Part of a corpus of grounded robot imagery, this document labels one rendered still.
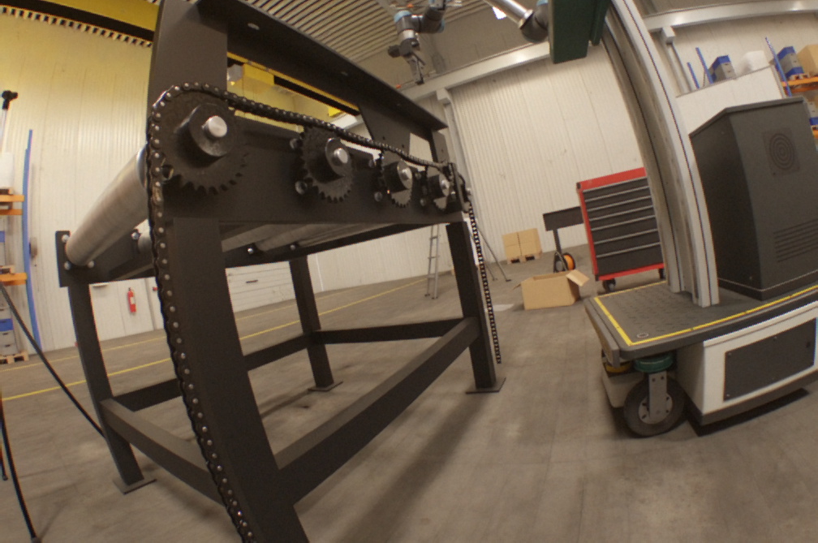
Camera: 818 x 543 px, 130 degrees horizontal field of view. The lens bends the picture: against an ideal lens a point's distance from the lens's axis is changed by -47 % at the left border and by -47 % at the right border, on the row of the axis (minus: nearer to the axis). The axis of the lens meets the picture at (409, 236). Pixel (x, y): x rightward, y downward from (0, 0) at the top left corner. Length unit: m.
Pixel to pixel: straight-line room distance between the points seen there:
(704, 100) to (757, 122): 4.13
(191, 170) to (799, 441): 1.35
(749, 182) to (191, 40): 1.28
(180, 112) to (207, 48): 0.20
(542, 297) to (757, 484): 2.47
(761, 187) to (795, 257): 0.23
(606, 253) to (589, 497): 2.21
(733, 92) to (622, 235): 3.05
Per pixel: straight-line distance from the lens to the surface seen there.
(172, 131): 0.53
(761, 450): 1.07
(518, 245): 8.89
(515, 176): 11.10
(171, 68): 0.64
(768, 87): 5.35
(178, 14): 0.72
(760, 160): 1.13
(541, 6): 1.70
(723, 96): 5.28
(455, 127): 11.69
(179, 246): 0.51
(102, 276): 1.46
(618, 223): 2.88
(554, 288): 3.01
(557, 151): 11.09
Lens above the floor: 0.63
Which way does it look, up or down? 3 degrees up
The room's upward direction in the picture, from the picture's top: 11 degrees counter-clockwise
